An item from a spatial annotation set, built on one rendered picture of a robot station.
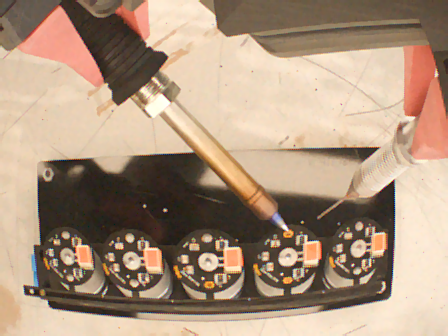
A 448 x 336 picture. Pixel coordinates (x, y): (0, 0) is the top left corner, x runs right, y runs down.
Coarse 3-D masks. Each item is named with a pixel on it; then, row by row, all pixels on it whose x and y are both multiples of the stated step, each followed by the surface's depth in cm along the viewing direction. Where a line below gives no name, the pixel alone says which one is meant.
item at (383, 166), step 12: (408, 120) 33; (396, 132) 32; (408, 132) 32; (396, 144) 32; (408, 144) 32; (372, 156) 35; (384, 156) 34; (396, 156) 33; (408, 156) 32; (360, 168) 36; (372, 168) 35; (384, 168) 34; (396, 168) 34; (360, 180) 36; (372, 180) 35; (384, 180) 35; (360, 192) 36; (372, 192) 36
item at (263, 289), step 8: (288, 232) 43; (288, 248) 43; (280, 256) 43; (296, 256) 43; (280, 264) 43; (288, 264) 43; (256, 280) 45; (288, 280) 42; (312, 280) 45; (256, 288) 47; (264, 288) 44; (272, 288) 43; (296, 288) 43; (304, 288) 45
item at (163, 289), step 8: (128, 256) 43; (136, 256) 43; (128, 264) 43; (136, 264) 43; (168, 272) 45; (160, 280) 43; (168, 280) 45; (120, 288) 44; (152, 288) 43; (160, 288) 44; (168, 288) 46; (128, 296) 45; (144, 296) 44; (152, 296) 45; (160, 296) 45; (168, 296) 47
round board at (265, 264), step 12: (276, 228) 43; (288, 228) 43; (300, 228) 43; (264, 240) 43; (276, 240) 43; (288, 240) 43; (300, 240) 43; (312, 240) 43; (264, 252) 43; (276, 252) 43; (264, 264) 43; (276, 264) 43; (300, 264) 43; (264, 276) 43; (276, 276) 43; (288, 276) 42; (300, 276) 42
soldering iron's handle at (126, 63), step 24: (72, 0) 39; (72, 24) 39; (96, 24) 39; (120, 24) 40; (96, 48) 40; (120, 48) 40; (144, 48) 40; (120, 72) 40; (144, 72) 40; (120, 96) 40
